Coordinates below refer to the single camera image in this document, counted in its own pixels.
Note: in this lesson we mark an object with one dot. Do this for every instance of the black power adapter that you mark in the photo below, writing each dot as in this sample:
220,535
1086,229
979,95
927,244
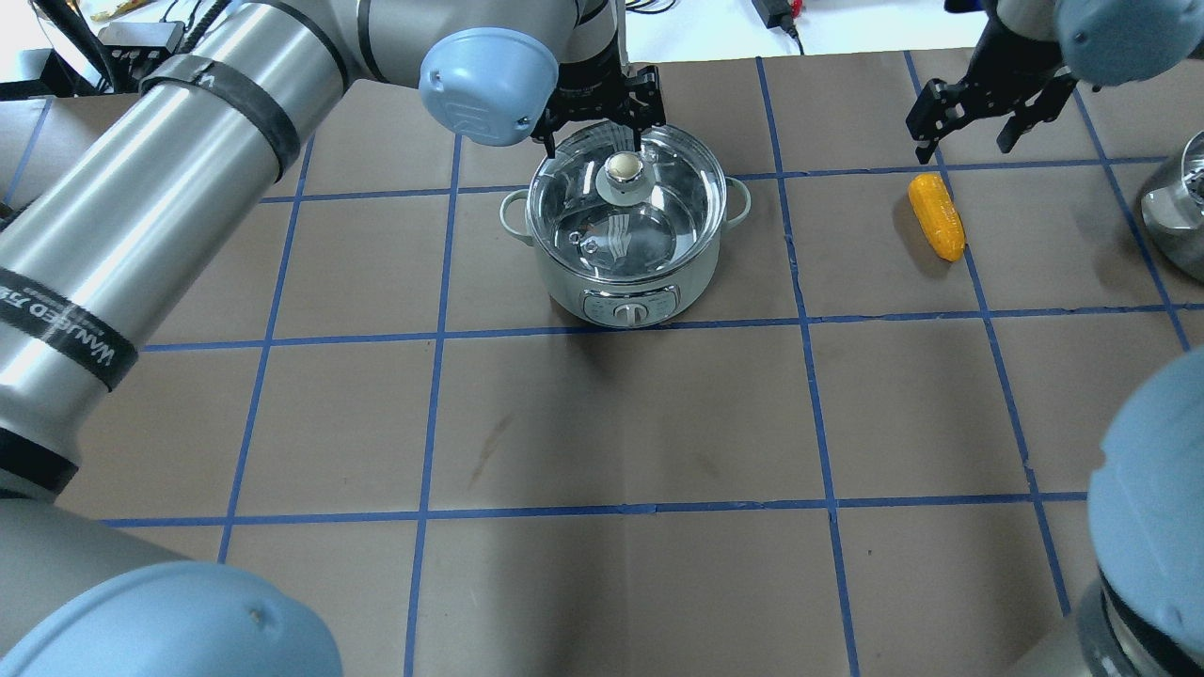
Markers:
778,14

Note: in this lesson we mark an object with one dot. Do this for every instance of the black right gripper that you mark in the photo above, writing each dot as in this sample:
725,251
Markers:
1014,58

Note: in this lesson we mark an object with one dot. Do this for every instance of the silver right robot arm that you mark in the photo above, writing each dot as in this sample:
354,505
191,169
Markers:
1143,616

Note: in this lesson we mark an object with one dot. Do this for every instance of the yellow corn cob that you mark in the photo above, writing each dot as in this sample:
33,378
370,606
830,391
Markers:
938,216

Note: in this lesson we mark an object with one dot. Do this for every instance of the steel steamer pot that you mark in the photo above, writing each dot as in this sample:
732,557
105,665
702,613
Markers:
1171,206

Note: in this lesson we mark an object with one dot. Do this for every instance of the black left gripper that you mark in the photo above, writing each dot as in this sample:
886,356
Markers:
589,77

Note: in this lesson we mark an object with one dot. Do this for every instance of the pale green electric pot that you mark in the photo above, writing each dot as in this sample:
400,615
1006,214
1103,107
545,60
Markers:
624,305

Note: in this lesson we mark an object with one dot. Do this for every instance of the glass pot lid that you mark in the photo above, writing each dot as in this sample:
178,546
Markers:
603,212

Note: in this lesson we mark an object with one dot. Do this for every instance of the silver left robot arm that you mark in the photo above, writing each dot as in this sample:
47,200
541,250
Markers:
92,268

